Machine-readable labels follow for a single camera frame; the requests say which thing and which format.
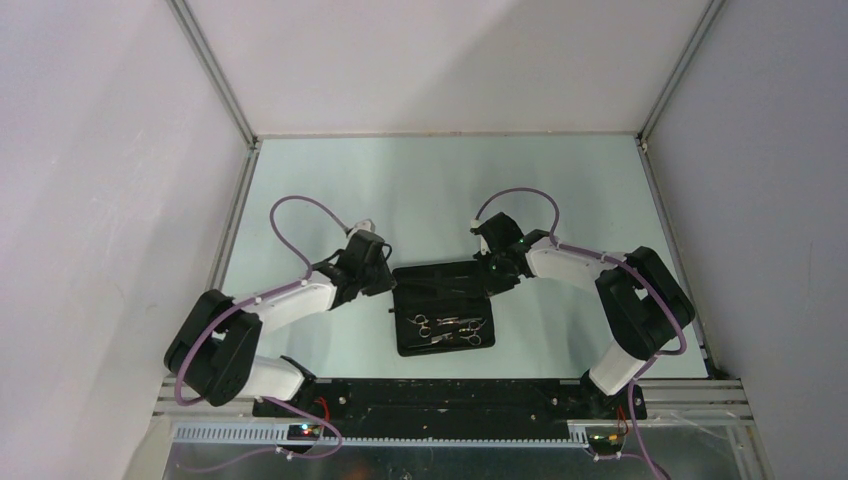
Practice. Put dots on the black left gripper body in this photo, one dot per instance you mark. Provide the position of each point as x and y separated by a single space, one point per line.
376 280

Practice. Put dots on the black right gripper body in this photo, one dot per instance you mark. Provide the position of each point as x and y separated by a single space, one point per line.
495 274

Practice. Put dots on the black zip tool case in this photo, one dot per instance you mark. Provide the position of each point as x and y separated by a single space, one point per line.
409 302

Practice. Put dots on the silver straight scissors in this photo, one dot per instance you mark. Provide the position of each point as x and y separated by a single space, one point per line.
463 335

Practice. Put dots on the silver thinning scissors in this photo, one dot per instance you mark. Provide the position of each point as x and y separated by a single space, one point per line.
427 325

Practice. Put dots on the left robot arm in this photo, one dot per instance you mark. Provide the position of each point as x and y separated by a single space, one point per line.
249 373

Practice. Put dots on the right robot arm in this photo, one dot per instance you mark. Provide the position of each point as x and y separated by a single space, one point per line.
644 305

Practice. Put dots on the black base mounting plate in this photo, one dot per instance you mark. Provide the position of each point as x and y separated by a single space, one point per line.
462 408

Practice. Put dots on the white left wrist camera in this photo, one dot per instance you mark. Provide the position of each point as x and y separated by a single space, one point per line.
366 225

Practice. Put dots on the aluminium left table rail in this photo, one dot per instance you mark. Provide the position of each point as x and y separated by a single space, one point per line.
222 252

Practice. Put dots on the aluminium table rail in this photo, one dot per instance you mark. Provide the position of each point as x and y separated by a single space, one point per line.
677 260
222 252

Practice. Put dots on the aluminium right table rail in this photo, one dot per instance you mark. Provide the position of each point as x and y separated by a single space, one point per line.
677 260

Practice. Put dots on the aluminium left corner post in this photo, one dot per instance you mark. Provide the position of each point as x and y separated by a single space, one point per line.
199 43

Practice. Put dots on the grey slotted cable duct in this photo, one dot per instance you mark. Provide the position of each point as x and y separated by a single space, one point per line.
283 434

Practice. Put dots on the aluminium corner frame post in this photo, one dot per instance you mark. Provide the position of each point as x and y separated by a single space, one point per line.
703 27

